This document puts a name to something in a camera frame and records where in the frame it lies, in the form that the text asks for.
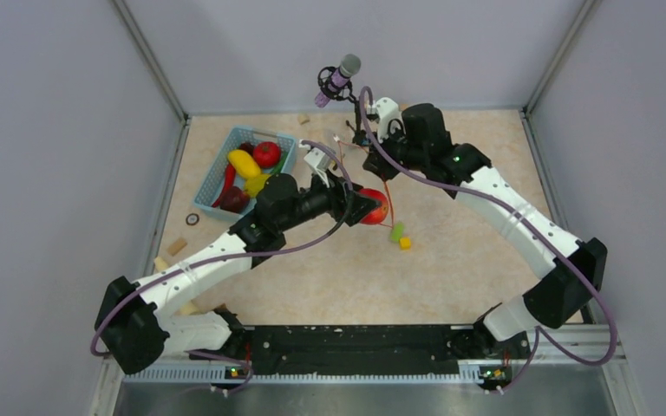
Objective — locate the clear zip top bag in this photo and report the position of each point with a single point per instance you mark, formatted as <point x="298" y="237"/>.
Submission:
<point x="347" y="145"/>

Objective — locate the red toy apple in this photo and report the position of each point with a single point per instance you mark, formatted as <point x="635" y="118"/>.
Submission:
<point x="380" y="213"/>

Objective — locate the green toy block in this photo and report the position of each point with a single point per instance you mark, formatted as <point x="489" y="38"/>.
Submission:
<point x="396" y="232"/>

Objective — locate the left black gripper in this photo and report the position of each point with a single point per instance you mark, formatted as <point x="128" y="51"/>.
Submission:
<point x="346" y="206"/>

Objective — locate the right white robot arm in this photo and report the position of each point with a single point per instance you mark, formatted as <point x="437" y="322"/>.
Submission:
<point x="570" y="271"/>

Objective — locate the yellow toy squash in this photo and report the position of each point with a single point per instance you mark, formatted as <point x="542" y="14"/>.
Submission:
<point x="244" y="164"/>

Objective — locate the small yellow toy cube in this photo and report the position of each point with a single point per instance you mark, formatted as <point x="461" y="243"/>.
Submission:
<point x="405" y="243"/>

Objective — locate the red toy tomato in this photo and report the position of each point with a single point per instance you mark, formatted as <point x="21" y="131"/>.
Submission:
<point x="267" y="154"/>

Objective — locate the red toy chili pepper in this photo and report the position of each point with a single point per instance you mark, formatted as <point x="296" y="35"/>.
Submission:
<point x="229" y="178"/>

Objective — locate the black tripod mic stand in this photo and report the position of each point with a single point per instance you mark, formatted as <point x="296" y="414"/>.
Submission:
<point x="359" y="137"/>

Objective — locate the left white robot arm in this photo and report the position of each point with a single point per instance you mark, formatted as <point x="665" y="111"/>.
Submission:
<point x="135" y="320"/>

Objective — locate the cream toy cylinder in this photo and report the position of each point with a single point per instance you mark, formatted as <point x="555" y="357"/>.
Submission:
<point x="160" y="264"/>

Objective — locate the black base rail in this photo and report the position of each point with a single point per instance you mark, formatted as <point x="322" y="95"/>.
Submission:
<point x="367" y="349"/>

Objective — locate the purple microphone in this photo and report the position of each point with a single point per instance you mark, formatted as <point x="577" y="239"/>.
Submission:
<point x="334" y="83"/>

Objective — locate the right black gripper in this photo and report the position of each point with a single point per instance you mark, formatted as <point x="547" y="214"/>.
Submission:
<point x="377" y="162"/>

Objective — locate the green toy pepper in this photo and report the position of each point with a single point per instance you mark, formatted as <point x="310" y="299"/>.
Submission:
<point x="279" y="166"/>

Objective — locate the light blue plastic basket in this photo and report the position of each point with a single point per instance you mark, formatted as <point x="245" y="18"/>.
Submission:
<point x="223" y="174"/>

